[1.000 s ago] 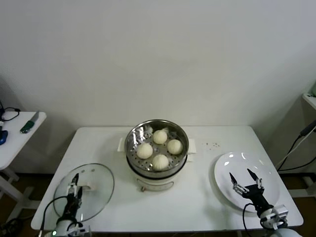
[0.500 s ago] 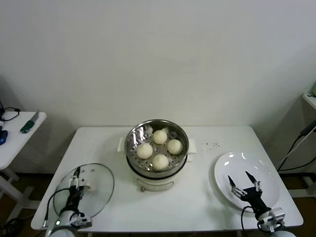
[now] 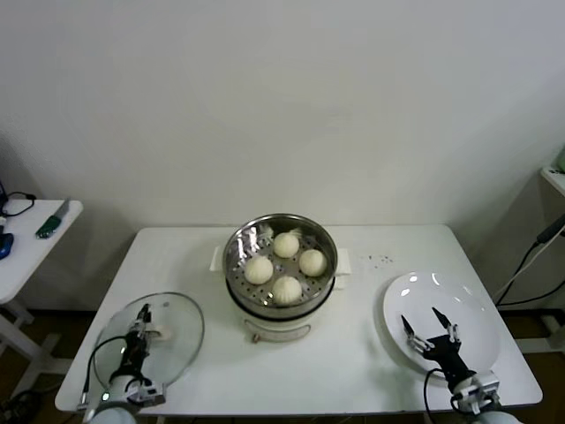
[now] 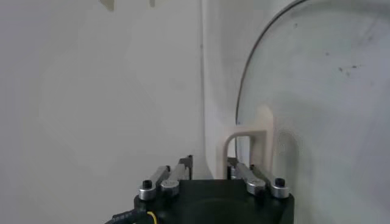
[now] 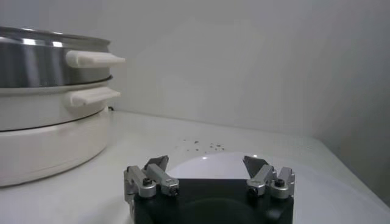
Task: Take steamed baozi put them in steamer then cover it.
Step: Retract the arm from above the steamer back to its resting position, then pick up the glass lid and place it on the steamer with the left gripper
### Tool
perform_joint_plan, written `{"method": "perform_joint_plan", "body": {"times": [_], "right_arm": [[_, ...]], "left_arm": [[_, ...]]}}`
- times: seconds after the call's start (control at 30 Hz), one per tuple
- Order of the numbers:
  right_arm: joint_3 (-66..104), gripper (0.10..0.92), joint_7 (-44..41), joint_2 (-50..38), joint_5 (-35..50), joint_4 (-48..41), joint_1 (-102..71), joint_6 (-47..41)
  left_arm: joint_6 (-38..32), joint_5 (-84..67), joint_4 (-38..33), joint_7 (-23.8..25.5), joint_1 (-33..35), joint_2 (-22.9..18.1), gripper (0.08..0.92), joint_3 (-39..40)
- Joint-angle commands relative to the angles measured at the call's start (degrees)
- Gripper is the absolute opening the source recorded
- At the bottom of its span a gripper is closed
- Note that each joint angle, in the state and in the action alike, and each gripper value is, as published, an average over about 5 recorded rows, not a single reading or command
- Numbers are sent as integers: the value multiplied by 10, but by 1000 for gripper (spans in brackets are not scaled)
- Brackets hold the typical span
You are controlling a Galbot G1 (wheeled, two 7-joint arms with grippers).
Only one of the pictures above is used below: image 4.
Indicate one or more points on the glass pot lid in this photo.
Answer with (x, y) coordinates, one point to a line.
(320, 91)

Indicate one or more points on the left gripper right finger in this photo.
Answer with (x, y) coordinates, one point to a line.
(256, 182)

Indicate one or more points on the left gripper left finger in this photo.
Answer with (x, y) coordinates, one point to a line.
(170, 179)

